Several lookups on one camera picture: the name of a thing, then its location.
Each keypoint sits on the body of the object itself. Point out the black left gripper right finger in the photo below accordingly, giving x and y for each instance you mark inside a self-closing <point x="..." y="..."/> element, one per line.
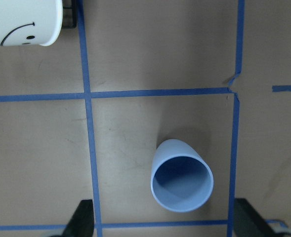
<point x="247" y="222"/>

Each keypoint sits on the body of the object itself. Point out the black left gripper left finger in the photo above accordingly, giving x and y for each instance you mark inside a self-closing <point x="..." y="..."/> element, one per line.
<point x="81" y="223"/>

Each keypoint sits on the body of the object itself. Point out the light blue plastic cup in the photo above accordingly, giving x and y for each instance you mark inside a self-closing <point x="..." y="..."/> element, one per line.
<point x="181" y="181"/>

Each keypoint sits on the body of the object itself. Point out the brown paper table cover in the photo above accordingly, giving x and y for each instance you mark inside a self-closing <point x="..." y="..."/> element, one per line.
<point x="82" y="118"/>

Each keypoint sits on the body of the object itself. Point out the white smiley mug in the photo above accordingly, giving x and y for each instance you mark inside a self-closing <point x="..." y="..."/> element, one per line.
<point x="30" y="22"/>

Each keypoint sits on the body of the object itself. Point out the black wire cup rack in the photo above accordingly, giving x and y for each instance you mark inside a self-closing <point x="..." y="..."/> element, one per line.
<point x="69" y="14"/>

